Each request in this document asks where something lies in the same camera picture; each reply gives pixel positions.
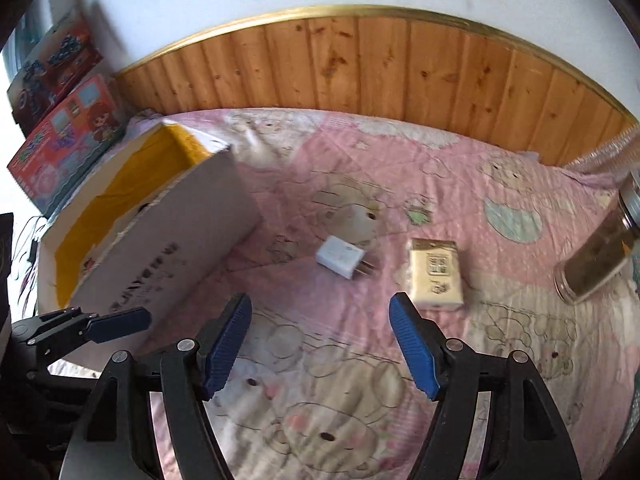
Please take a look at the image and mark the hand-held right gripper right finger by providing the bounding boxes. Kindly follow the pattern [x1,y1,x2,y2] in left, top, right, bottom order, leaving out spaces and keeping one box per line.
[390,292,581,480]

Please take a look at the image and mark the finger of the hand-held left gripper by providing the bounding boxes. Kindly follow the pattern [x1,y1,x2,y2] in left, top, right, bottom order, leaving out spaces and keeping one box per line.
[10,306,152,362]

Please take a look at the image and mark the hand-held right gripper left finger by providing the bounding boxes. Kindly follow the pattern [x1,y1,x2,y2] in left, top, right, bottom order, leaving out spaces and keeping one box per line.
[60,294,252,480]

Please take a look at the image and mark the cream cigarette pack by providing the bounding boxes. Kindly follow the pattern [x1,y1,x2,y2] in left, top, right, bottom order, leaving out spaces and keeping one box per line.
[409,238,465,310]

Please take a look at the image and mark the white cardboard box yellow tape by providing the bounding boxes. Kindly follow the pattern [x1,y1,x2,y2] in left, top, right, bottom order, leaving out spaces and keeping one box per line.
[36,121,263,361]

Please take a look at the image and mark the white charger plug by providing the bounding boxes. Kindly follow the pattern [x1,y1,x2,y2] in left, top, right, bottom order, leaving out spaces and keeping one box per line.
[316,236,377,281]

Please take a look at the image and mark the pink cartoon printed blanket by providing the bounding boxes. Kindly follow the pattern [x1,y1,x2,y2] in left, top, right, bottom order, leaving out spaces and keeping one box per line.
[30,107,640,480]

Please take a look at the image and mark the pink cartoon toy box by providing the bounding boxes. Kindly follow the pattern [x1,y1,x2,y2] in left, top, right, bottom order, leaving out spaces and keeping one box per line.
[6,74,128,216]

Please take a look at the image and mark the glass bottle with metal lid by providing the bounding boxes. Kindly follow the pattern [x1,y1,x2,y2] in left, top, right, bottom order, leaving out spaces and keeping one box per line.
[554,170,640,305]

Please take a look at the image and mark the dark robot toy box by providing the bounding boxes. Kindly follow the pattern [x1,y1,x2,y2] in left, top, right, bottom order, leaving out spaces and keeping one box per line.
[6,7,103,128]

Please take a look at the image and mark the clear bubble wrap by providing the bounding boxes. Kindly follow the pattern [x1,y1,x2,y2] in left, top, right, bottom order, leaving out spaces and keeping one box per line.
[565,127,640,176]

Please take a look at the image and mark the thin black cable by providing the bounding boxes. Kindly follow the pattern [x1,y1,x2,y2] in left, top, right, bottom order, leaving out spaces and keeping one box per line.
[10,215,51,311]

